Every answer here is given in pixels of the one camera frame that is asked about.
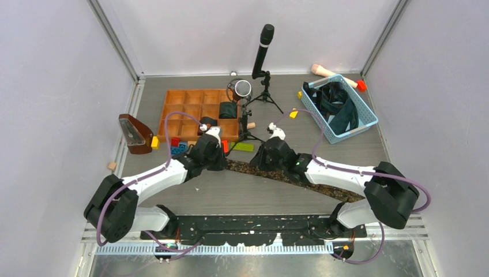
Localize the black key pattern tie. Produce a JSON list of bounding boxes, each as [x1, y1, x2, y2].
[[226, 159, 365, 203]]

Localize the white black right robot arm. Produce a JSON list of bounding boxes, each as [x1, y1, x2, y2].
[[250, 137, 419, 237]]

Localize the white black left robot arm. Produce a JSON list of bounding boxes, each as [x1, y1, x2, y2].
[[84, 128, 227, 246]]

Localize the orange red block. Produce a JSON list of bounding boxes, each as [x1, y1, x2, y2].
[[221, 140, 229, 154]]

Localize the rolled black tie in tray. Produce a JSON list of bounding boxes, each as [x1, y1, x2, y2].
[[200, 116, 218, 128]]

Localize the lime green flat brick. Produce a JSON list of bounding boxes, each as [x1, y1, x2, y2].
[[230, 142, 254, 152]]

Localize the red toy brick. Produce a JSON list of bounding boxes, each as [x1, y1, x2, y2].
[[170, 137, 180, 148]]

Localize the small black tripod stand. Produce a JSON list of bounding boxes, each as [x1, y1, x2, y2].
[[224, 110, 264, 157]]

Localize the yellow toy brick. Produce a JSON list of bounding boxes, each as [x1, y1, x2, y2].
[[289, 108, 298, 119]]

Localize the rolled dark green tie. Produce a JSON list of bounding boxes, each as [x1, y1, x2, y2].
[[219, 102, 238, 119]]

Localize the orange wooden compartment tray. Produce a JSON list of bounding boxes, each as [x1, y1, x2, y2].
[[157, 89, 240, 143]]

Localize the yellow block by metronome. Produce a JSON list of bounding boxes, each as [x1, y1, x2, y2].
[[151, 136, 160, 150]]

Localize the brown wooden metronome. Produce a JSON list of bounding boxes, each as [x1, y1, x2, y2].
[[118, 114, 153, 155]]

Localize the round silver mesh microphone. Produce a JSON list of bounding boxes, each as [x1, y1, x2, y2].
[[225, 78, 252, 103]]

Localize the navy brown striped tie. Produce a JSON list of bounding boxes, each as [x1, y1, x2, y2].
[[302, 82, 346, 120]]

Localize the light blue plastic basket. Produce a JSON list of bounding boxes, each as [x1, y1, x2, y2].
[[299, 74, 378, 144]]

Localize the dark green patterned tie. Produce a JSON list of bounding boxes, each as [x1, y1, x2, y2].
[[327, 82, 359, 135]]

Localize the beige wooden pestle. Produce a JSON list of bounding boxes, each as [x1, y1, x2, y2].
[[311, 64, 358, 88]]

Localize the small wooden cube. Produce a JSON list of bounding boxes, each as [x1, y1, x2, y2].
[[107, 162, 117, 171]]

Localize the red block at corner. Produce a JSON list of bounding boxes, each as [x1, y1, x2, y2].
[[356, 80, 367, 92]]

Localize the black handheld microphone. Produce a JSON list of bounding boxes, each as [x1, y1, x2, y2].
[[251, 24, 274, 79]]

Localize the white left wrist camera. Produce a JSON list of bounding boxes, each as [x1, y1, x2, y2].
[[205, 126, 222, 147]]

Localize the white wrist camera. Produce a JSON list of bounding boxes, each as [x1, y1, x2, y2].
[[205, 126, 222, 147], [267, 122, 286, 140]]

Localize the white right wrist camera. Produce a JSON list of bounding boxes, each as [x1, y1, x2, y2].
[[267, 122, 286, 140]]

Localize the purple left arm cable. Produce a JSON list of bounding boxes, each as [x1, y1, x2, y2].
[[95, 111, 207, 262]]

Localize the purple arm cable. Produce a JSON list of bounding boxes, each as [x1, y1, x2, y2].
[[272, 108, 432, 266], [95, 111, 207, 262]]

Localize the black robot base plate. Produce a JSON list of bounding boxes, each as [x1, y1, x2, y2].
[[175, 214, 367, 248]]

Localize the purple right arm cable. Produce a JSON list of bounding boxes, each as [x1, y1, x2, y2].
[[272, 108, 432, 266]]

